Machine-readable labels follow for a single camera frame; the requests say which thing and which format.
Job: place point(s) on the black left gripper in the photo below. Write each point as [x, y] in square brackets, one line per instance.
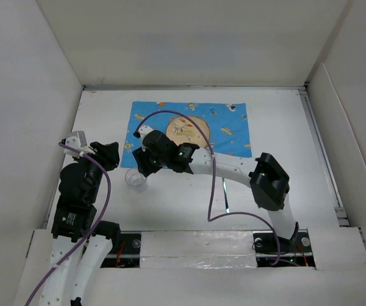
[107, 153]

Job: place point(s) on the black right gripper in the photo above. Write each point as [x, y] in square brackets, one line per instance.
[144, 164]

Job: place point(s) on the beige bird-pattern plate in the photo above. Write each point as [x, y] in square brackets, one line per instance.
[181, 130]

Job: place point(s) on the blue space-print cloth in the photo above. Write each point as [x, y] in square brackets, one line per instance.
[227, 122]

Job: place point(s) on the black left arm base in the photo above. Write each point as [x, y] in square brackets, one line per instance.
[126, 254]

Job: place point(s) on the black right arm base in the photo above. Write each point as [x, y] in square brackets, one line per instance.
[297, 252]

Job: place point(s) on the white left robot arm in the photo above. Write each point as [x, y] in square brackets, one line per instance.
[81, 238]

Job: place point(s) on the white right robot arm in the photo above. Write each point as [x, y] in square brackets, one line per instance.
[265, 177]

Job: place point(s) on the clear plastic cup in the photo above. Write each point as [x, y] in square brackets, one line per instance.
[135, 180]

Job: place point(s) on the iridescent fork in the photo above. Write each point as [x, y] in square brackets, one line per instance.
[227, 207]

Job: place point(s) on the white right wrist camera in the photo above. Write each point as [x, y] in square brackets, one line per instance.
[141, 133]

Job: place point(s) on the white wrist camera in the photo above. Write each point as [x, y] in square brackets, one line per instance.
[141, 133]
[75, 144]

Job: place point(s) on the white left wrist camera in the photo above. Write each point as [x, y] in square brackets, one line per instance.
[75, 144]

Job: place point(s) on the aluminium rail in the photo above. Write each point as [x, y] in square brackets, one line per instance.
[331, 184]

